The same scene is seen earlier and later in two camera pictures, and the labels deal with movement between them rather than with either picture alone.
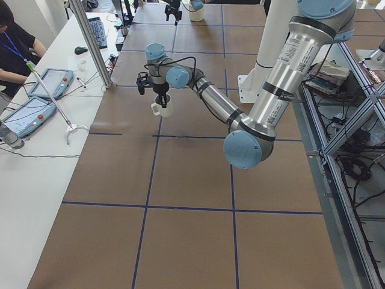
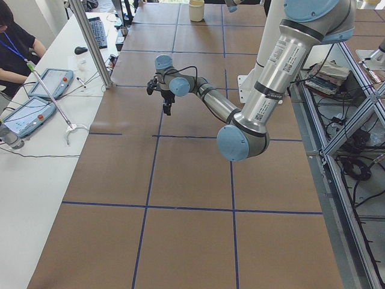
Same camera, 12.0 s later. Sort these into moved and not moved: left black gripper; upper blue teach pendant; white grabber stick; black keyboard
Moved: left black gripper
Not moved: white grabber stick; black keyboard; upper blue teach pendant
